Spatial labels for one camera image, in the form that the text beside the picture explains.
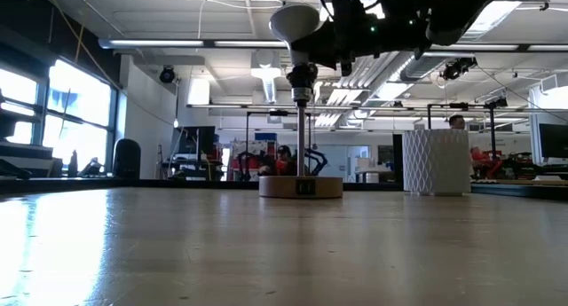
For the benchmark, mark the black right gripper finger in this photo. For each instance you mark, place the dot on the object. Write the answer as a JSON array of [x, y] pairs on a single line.
[[319, 42]]

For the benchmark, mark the white flood lightbulb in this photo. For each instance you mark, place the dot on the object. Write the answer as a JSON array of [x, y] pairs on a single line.
[[295, 26]]

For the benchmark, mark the lamp stand with wooden base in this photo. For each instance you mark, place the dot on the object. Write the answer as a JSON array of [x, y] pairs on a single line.
[[302, 186]]

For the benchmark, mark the white textured pen cup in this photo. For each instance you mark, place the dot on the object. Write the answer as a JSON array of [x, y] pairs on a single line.
[[437, 162]]

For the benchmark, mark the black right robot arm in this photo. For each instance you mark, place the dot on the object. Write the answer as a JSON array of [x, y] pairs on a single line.
[[461, 9]]

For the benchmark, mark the black ceiling spotlight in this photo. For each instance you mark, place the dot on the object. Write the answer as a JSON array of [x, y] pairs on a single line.
[[459, 67], [167, 74]]

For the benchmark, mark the person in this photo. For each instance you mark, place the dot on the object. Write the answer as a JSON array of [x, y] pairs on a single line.
[[457, 121], [284, 162]]

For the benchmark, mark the black cabinet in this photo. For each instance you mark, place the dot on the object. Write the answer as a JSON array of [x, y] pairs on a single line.
[[398, 157]]

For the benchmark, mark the black monitor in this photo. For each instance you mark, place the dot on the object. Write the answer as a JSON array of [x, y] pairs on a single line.
[[195, 139], [554, 139]]

